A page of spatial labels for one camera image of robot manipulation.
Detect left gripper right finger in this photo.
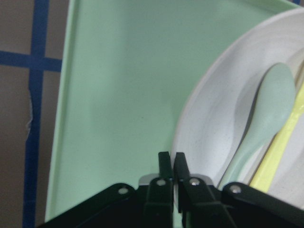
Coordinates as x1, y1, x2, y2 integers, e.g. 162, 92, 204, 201
174, 152, 304, 228

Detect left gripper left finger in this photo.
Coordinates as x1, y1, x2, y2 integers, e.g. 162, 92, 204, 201
42, 152, 173, 228

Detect yellow plastic fork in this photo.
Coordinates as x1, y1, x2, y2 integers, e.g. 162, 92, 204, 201
250, 84, 304, 192

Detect white round plate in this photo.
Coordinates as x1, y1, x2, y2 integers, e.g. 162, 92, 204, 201
171, 7, 304, 212

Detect pale green spoon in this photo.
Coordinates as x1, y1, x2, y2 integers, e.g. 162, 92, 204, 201
218, 63, 296, 189

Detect light green tray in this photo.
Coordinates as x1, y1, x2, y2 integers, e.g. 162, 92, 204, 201
45, 0, 297, 220

